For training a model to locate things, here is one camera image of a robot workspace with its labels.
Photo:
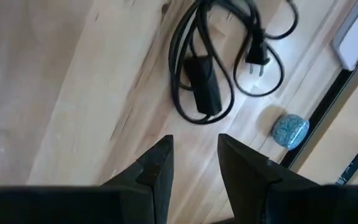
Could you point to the tan wooden desk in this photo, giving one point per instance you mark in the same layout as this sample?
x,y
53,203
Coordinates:
x,y
337,140

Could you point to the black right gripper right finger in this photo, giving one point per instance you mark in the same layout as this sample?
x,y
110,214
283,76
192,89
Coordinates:
x,y
278,199

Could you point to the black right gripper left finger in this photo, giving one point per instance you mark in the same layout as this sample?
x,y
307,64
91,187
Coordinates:
x,y
110,202

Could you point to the black aluminium table frame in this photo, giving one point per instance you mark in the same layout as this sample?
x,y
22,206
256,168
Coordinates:
x,y
322,112

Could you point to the blue patterned round tin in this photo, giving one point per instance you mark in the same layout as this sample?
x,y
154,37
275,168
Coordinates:
x,y
291,132

